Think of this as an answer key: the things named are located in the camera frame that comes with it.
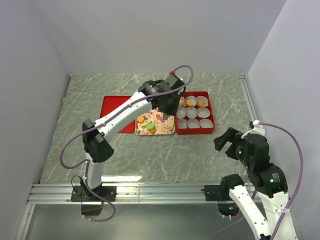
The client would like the white paper cup centre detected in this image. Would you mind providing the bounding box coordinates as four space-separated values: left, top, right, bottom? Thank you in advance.
186 107 198 119

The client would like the orange swirl cookie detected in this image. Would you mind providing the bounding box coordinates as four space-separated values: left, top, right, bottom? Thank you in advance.
197 100 206 107

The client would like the aluminium rail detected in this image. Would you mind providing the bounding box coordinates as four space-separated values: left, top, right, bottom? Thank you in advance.
238 74 257 121
27 181 220 205

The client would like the purple cable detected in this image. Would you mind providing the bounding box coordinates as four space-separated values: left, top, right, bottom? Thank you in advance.
60 64 195 222
211 122 304 240

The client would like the orange flower cookie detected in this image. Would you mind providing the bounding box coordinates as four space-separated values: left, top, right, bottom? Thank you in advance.
136 115 147 123

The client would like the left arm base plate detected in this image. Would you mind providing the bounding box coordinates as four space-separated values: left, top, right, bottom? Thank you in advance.
70 185 117 202

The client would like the white paper cup middle left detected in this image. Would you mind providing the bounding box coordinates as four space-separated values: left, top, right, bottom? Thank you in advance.
176 107 187 119

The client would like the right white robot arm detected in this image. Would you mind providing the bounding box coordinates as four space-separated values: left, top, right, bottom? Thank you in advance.
213 121 298 240

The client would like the white paper cup bottom middle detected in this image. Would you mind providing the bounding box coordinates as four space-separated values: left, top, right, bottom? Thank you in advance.
187 118 201 129

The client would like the white paper cup middle right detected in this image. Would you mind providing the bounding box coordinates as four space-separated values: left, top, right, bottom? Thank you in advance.
197 107 211 119

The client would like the round yellow biscuit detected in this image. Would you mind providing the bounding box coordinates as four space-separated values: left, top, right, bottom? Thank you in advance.
186 100 194 107

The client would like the floral tray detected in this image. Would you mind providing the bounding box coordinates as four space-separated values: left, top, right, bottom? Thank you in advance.
134 108 176 136

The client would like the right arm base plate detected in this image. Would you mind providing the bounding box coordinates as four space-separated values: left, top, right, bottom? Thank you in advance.
201 184 226 202

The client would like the white paper cup top right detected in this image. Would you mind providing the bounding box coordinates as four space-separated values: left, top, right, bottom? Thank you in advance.
196 96 209 108

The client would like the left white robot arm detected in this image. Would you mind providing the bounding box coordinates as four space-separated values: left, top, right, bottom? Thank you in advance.
82 73 186 201

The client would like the white paper cup top middle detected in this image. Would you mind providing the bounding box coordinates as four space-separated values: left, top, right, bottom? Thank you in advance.
185 95 197 107

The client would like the white paper cup bottom left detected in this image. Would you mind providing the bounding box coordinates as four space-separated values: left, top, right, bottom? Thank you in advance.
177 118 188 129

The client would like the red cookie box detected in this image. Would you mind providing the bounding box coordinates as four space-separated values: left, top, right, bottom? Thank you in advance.
174 91 216 135

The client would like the aluminium rail right side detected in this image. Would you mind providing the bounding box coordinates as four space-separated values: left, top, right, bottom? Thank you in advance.
238 74 257 121

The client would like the green macaron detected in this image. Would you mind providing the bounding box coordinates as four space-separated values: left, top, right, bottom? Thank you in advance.
145 123 155 130

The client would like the red box lid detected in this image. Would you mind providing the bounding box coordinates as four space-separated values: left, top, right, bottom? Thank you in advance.
99 95 135 134

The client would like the white paper cup top left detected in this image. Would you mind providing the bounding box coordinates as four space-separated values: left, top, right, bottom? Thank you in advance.
178 97 186 109

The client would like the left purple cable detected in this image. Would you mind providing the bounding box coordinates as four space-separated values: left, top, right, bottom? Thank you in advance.
60 64 195 222

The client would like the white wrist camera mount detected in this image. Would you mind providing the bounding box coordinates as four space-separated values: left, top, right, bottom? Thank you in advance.
241 120 265 139

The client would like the aluminium rail front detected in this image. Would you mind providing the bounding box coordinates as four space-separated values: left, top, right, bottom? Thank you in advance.
27 181 220 205

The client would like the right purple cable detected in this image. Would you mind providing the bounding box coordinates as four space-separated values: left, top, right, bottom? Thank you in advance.
211 122 304 240

